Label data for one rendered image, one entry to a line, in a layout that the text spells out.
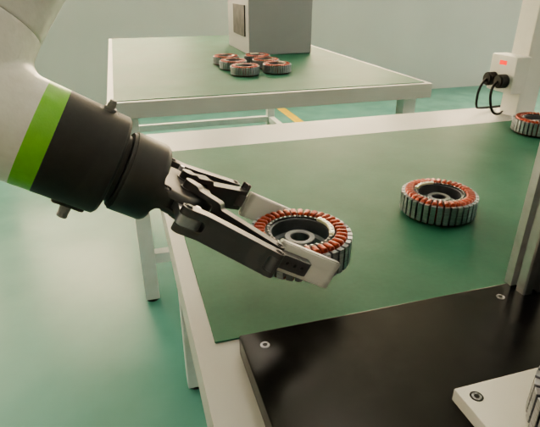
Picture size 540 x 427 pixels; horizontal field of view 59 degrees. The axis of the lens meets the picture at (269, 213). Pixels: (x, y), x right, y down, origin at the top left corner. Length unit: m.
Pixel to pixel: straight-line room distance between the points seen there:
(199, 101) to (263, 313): 1.08
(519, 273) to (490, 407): 0.21
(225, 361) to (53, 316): 1.46
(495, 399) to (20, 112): 0.42
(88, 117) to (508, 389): 0.40
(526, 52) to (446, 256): 0.83
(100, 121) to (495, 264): 0.49
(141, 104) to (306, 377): 1.20
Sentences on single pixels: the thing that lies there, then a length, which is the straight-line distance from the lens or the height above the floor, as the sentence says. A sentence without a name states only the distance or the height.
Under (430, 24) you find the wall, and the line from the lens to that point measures 5.60.
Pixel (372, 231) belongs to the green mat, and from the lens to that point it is 0.70.
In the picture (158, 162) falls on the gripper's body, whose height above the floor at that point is 0.93.
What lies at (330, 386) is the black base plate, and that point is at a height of 0.77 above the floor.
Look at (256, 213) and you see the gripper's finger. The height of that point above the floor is 0.83.
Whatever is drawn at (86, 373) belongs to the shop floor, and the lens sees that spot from 1.63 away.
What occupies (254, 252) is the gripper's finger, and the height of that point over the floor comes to 0.86.
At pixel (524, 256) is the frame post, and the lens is 0.58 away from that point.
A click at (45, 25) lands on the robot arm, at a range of 0.46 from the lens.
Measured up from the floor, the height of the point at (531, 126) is 0.78.
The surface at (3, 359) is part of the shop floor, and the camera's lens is 1.78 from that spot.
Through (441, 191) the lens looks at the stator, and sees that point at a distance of 0.80.
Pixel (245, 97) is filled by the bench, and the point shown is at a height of 0.74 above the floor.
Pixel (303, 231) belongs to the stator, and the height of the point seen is 0.82.
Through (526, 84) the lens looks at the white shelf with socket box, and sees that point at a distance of 1.40.
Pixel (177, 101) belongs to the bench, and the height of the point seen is 0.74.
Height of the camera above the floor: 1.07
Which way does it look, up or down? 26 degrees down
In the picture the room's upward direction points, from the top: straight up
